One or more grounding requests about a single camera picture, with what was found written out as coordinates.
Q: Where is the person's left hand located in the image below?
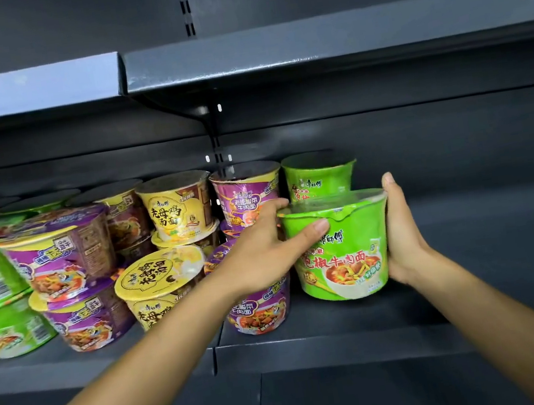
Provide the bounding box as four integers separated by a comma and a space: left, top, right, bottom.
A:
207, 191, 340, 303

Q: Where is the person's right hand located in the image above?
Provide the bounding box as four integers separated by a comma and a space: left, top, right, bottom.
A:
374, 166, 440, 292

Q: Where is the dark metal store shelving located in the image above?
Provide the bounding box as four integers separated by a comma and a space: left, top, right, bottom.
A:
0, 0, 534, 405

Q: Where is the person's left forearm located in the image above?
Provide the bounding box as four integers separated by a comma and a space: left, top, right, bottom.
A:
0, 269, 259, 405

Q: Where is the purple cup noodle bowl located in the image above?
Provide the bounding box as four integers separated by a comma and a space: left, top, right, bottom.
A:
206, 156, 291, 234
111, 232, 160, 269
0, 201, 123, 312
63, 176, 154, 259
199, 230, 299, 344
218, 217, 244, 243
25, 273, 141, 361

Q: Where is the person's right forearm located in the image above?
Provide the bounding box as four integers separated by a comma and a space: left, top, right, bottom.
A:
404, 232, 534, 405

